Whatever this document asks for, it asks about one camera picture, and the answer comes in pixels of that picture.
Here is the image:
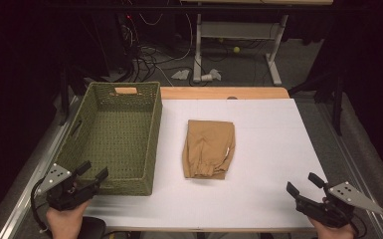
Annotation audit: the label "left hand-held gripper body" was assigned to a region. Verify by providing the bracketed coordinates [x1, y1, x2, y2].
[35, 162, 99, 212]

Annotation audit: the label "white frame desk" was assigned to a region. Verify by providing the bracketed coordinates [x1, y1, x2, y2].
[180, 0, 334, 87]

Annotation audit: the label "tangle of floor cables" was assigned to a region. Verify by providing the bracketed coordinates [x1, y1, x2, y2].
[118, 13, 210, 88]

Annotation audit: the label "metal floor rail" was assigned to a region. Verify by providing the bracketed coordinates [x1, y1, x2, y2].
[314, 99, 383, 239]
[0, 96, 83, 239]

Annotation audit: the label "black computer case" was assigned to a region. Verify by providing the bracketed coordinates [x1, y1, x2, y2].
[91, 11, 135, 79]

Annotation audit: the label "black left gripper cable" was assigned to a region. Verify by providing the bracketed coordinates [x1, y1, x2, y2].
[29, 178, 53, 238]

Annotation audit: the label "person's right hand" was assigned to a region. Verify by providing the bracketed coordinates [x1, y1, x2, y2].
[307, 217, 358, 239]

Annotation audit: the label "crumpled white paper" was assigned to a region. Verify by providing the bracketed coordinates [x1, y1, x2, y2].
[200, 68, 223, 83]
[171, 69, 191, 81]

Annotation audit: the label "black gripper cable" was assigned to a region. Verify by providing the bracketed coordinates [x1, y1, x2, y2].
[351, 213, 368, 239]
[29, 178, 53, 238]

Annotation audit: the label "white table cover sheet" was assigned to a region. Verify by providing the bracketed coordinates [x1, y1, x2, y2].
[83, 98, 327, 231]

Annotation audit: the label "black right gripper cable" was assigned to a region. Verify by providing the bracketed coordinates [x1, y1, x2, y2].
[351, 213, 368, 239]

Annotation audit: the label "tan pants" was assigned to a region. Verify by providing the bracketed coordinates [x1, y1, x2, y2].
[182, 119, 237, 181]

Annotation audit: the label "black metal stand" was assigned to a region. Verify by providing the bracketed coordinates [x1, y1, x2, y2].
[287, 74, 345, 137]
[58, 66, 88, 127]

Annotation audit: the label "black stool seat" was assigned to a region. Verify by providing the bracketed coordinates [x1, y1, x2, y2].
[74, 216, 107, 239]

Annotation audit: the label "green woven basket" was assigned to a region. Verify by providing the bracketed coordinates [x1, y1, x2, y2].
[48, 81, 163, 197]

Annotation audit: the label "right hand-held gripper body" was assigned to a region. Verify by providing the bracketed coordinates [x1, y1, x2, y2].
[294, 180, 383, 229]

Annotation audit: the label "person's left hand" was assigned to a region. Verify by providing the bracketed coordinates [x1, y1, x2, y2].
[45, 198, 93, 239]

